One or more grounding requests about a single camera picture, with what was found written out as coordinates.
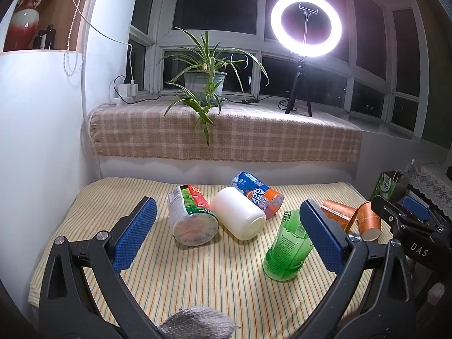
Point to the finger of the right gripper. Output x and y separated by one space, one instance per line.
416 208
390 212

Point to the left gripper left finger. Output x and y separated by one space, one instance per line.
83 294

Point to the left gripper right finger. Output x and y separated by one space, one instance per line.
371 295

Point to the green tea bottle cup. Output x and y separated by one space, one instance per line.
291 247

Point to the lying orange paper cup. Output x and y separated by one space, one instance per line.
344 215

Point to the blue orange bottle cup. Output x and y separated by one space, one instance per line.
266 198

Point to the white plastic cup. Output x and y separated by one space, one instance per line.
238 214

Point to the gloved left hand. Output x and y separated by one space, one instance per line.
197 322

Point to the green paper bag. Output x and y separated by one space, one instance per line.
391 185

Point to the lace cloth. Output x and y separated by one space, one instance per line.
431 181

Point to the striped table cloth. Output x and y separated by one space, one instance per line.
225 274

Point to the plaid beige sill cloth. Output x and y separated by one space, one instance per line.
237 134

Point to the potted spider plant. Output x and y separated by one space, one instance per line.
199 85

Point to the white power adapter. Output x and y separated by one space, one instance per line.
128 90

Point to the small black figurine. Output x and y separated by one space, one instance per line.
45 39

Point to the red white vase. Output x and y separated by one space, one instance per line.
23 25

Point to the ring light on tripod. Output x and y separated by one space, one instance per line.
301 47

